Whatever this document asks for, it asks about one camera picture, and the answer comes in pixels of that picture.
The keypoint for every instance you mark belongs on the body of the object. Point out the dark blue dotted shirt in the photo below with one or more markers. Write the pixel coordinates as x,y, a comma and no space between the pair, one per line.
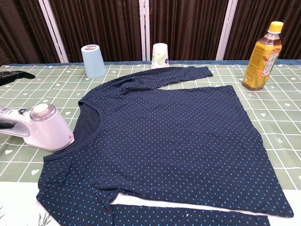
176,141

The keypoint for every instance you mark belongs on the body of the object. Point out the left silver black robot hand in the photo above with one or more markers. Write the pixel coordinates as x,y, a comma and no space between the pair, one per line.
14,75

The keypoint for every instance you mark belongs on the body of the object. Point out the green checked tablecloth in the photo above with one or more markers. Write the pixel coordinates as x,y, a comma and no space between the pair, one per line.
270,117

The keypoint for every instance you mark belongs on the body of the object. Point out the silver handheld steamer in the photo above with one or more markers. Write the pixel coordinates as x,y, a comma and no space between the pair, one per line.
51,131

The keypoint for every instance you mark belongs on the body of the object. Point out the white leaf print paper cup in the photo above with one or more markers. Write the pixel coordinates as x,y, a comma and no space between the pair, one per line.
160,56

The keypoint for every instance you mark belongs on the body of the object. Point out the yellow tea bottle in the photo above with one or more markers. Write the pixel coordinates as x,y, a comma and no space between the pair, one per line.
261,63

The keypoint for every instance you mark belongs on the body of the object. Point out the dark screen panel white frame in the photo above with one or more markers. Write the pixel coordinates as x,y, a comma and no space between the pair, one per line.
254,14
98,28
188,28
18,28

